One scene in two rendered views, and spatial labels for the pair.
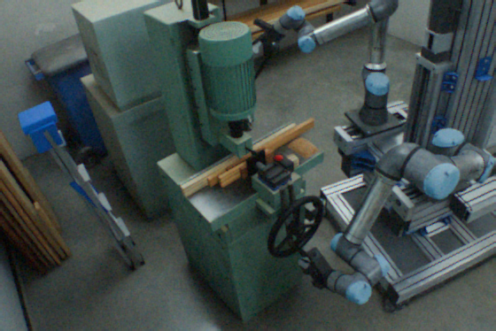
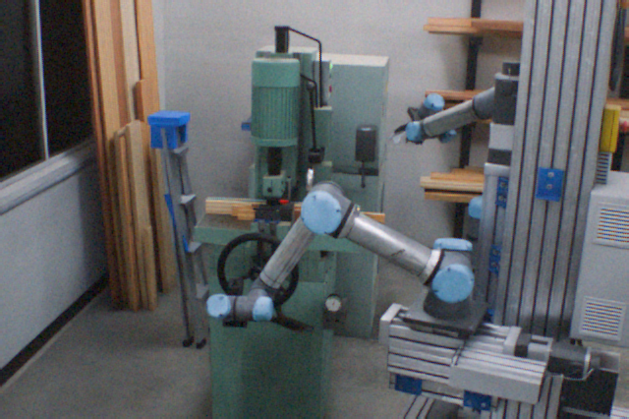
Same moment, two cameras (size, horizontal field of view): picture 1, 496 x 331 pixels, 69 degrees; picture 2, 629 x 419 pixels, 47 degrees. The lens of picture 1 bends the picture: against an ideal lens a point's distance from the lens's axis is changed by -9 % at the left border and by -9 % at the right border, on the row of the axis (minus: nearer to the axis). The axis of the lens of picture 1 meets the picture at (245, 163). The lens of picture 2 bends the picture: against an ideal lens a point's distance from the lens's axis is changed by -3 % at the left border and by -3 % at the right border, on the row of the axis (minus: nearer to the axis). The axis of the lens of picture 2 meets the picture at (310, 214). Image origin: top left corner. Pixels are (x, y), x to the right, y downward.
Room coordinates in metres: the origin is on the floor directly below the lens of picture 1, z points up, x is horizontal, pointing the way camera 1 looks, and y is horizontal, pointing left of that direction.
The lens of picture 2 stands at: (-0.79, -1.86, 1.80)
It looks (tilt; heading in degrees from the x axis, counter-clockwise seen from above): 18 degrees down; 40
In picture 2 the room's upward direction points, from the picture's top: 2 degrees clockwise
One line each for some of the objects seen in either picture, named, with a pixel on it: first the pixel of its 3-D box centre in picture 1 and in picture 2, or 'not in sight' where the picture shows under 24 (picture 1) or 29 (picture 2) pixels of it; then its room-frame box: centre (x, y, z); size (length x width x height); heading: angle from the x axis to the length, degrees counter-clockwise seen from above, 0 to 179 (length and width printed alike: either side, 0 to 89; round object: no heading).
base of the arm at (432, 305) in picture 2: not in sight; (448, 294); (1.13, -0.82, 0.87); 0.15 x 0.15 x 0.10
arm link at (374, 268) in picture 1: (368, 268); (255, 306); (0.73, -0.38, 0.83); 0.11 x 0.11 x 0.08; 32
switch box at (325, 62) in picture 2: not in sight; (321, 79); (1.59, 0.08, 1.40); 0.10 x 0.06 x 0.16; 34
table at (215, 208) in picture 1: (263, 181); (276, 234); (1.17, -0.06, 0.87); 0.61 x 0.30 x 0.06; 124
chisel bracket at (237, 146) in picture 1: (236, 141); (275, 184); (1.26, 0.03, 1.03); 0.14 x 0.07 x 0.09; 34
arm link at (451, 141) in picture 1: (447, 147); (451, 261); (1.13, -0.83, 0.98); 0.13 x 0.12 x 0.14; 32
